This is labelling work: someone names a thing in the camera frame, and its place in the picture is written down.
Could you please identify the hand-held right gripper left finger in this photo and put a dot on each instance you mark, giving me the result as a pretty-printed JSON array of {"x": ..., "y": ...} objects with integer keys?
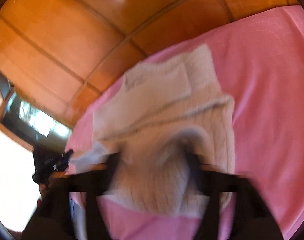
[{"x": 91, "y": 187}]

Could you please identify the beige knit sweater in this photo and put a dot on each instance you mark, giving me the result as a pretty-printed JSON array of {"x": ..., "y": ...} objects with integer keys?
[{"x": 167, "y": 120}]

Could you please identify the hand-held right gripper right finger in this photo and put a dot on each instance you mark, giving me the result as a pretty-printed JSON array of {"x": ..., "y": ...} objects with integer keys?
[{"x": 224, "y": 187}]

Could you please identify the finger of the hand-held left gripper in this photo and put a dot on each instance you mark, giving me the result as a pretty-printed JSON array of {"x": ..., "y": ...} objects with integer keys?
[{"x": 67, "y": 154}]

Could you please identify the wooden wardrobe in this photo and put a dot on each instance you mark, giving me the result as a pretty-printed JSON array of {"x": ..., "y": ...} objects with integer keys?
[{"x": 91, "y": 30}]

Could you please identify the wooden framed window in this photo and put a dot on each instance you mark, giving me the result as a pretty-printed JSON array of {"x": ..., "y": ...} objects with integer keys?
[{"x": 31, "y": 120}]

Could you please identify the pink blanket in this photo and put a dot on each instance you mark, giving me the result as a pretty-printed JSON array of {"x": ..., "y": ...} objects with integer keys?
[{"x": 262, "y": 100}]

